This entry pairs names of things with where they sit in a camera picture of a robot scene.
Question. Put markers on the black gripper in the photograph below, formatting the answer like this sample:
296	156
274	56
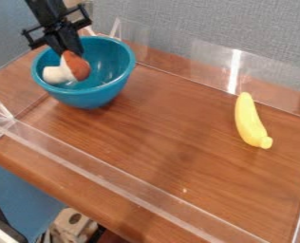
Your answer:
59	25

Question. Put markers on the brown white toy mushroom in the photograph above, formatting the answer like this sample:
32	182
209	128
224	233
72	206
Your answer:
73	69

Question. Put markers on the blue plastic bowl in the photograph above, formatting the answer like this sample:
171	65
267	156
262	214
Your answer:
85	81

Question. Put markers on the yellow toy banana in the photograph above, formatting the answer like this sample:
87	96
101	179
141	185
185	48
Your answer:
250	124

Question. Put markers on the blue cabinet panel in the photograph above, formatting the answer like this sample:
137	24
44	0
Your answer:
29	208

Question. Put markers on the wooden block with hole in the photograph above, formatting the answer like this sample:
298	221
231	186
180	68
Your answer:
73	227

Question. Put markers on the clear acrylic barrier wall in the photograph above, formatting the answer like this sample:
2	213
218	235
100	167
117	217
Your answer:
155	165

